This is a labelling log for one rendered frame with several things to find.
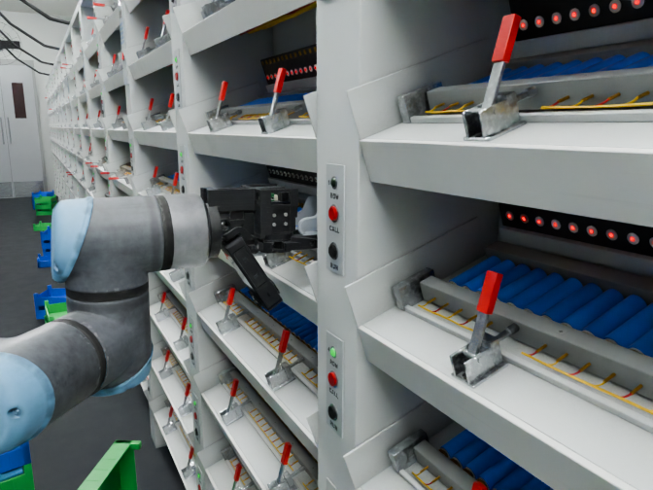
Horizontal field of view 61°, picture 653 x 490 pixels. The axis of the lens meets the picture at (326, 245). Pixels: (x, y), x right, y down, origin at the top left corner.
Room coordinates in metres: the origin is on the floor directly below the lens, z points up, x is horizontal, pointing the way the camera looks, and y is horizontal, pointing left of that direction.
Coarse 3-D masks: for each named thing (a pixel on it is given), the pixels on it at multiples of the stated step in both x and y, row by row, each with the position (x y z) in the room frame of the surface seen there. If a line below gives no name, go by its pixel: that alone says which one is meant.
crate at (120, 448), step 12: (120, 444) 1.51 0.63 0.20; (132, 444) 1.51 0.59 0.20; (108, 456) 1.45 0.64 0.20; (120, 456) 1.45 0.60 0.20; (132, 456) 1.53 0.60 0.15; (96, 468) 1.39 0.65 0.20; (108, 468) 1.39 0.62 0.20; (120, 468) 1.53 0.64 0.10; (132, 468) 1.53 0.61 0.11; (96, 480) 1.33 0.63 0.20; (108, 480) 1.46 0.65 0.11; (120, 480) 1.53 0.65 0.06; (132, 480) 1.53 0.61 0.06
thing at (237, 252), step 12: (240, 240) 0.67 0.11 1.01; (228, 252) 0.67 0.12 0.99; (240, 252) 0.67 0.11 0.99; (240, 264) 0.67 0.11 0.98; (252, 264) 0.68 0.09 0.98; (240, 276) 0.71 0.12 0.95; (252, 276) 0.68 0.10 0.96; (264, 276) 0.69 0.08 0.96; (252, 288) 0.68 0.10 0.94; (264, 288) 0.69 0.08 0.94; (276, 288) 0.70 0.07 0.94; (264, 300) 0.69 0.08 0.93; (276, 300) 0.69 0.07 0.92
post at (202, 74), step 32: (192, 0) 1.19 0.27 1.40; (256, 32) 1.26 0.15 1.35; (192, 64) 1.19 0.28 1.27; (224, 64) 1.22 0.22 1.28; (256, 64) 1.26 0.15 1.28; (192, 96) 1.19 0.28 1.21; (192, 160) 1.19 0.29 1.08; (224, 160) 1.22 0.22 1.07; (192, 192) 1.18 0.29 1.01; (192, 288) 1.20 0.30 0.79; (192, 384) 1.25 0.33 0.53; (192, 416) 1.26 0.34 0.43
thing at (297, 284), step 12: (252, 180) 1.25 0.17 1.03; (276, 180) 1.19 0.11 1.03; (312, 192) 1.04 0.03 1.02; (288, 264) 0.80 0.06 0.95; (300, 264) 0.78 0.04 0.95; (312, 264) 0.64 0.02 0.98; (276, 276) 0.77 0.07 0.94; (288, 276) 0.75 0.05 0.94; (300, 276) 0.74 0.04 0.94; (312, 276) 0.64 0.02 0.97; (288, 288) 0.73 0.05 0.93; (300, 288) 0.70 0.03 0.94; (312, 288) 0.64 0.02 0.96; (288, 300) 0.75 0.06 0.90; (300, 300) 0.70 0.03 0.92; (312, 300) 0.66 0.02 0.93; (300, 312) 0.72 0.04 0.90; (312, 312) 0.68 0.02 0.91
